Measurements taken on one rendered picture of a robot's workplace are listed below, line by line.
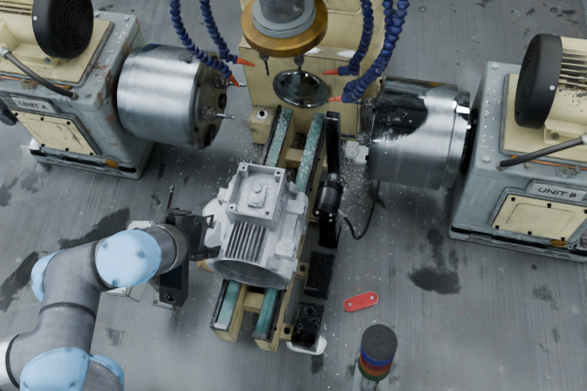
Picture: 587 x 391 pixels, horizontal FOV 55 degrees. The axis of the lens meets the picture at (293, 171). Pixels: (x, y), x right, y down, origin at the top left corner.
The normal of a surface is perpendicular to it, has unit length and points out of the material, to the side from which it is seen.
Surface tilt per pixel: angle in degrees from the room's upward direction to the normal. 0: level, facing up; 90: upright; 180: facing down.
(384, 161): 69
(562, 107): 74
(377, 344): 0
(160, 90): 32
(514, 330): 0
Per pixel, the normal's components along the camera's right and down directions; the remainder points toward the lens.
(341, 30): -0.24, 0.85
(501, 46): -0.08, -0.49
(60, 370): 0.50, -0.60
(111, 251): -0.18, 0.01
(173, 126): -0.25, 0.62
